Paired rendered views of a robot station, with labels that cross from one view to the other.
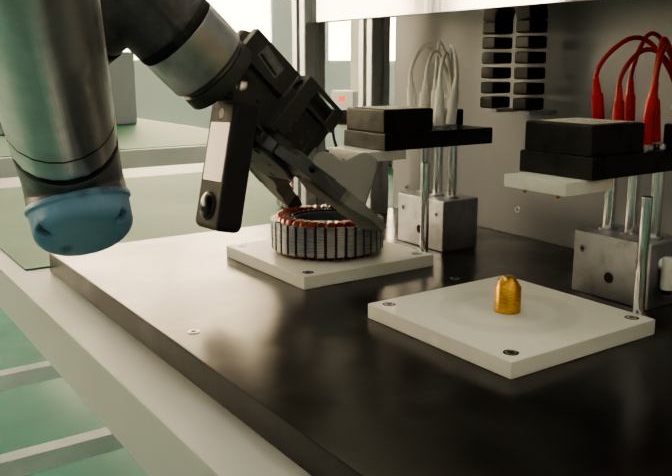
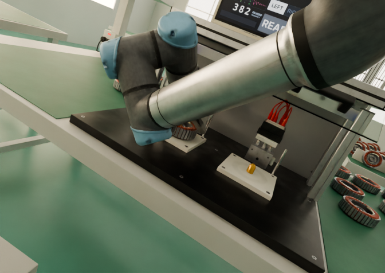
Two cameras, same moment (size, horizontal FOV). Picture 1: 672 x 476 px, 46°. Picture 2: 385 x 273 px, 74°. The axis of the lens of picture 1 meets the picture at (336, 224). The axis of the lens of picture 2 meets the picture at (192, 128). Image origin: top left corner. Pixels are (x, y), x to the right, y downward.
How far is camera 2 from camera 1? 0.47 m
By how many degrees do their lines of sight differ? 38
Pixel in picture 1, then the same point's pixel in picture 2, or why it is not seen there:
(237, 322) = (187, 171)
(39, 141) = (181, 121)
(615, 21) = not seen: hidden behind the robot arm
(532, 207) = (216, 121)
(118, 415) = (160, 206)
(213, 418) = (211, 215)
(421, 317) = (236, 175)
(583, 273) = (249, 155)
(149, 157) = (7, 24)
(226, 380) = (215, 203)
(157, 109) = not seen: outside the picture
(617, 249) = (262, 152)
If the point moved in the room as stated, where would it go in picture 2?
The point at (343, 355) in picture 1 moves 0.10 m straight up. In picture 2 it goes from (229, 190) to (248, 153)
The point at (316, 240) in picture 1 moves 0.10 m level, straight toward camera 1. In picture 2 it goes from (184, 133) to (203, 151)
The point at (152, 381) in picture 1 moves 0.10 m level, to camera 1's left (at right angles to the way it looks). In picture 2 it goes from (177, 197) to (132, 198)
